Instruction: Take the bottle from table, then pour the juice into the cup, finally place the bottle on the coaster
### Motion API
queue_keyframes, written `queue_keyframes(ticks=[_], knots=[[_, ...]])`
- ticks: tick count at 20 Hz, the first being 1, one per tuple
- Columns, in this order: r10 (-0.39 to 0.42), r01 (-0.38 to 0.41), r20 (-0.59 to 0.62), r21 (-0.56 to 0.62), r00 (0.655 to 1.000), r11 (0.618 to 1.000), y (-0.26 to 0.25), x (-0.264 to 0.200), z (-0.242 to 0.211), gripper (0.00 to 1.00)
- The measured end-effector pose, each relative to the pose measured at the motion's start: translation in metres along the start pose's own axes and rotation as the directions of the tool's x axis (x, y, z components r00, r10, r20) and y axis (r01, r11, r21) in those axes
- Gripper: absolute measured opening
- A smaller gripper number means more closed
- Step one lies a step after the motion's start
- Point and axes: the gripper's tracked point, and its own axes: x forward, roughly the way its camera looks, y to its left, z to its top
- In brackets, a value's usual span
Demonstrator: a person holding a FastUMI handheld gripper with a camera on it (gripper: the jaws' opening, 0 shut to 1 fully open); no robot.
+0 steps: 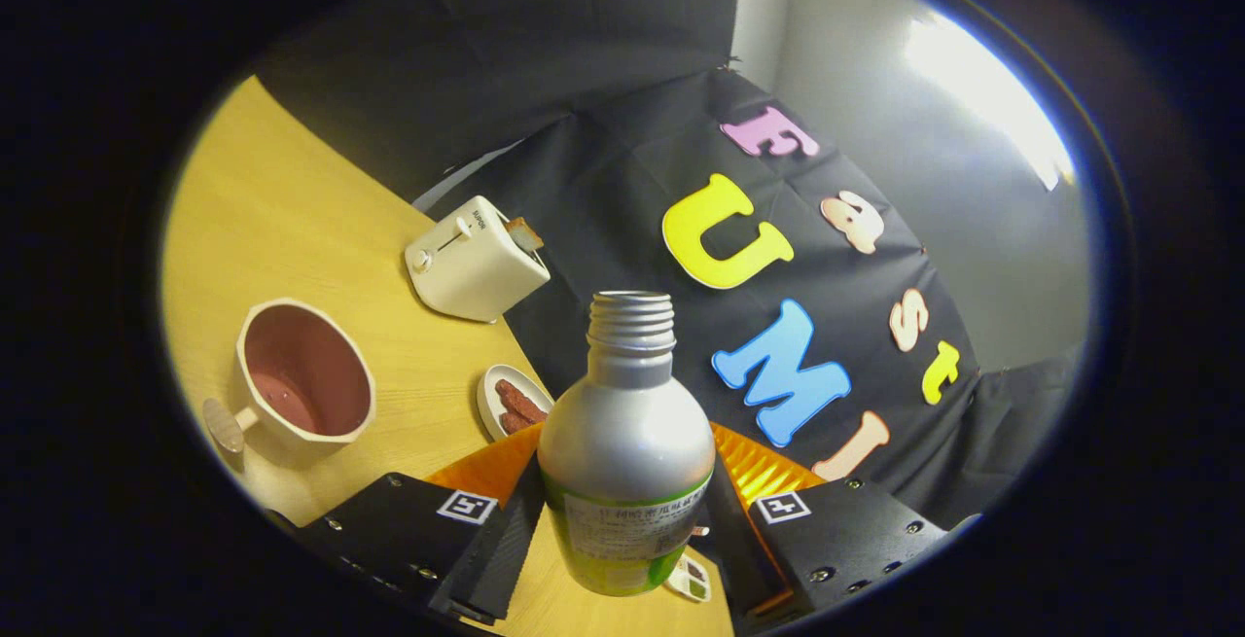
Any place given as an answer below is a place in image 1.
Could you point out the divided plate with grains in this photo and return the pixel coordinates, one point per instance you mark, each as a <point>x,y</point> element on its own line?
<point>691,579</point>

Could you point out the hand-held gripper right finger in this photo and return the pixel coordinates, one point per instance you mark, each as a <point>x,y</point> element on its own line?
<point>739,549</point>

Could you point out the wooden table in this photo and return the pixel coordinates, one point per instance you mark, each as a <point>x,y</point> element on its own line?
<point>292,229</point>

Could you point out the small white oval plate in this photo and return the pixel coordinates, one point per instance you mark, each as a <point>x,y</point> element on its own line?
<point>489,406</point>

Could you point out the cream toaster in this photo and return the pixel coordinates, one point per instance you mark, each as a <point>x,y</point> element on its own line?
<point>477,272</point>

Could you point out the red sausage pieces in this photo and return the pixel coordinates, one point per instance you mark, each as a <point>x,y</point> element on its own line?
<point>520,404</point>

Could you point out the silver juice bottle green label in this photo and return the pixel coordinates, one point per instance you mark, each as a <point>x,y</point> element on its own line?
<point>627,423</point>

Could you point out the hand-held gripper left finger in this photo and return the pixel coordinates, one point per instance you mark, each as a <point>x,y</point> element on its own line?
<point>506,559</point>

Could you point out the brown toast slice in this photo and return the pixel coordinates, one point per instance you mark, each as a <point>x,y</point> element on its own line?
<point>525,233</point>

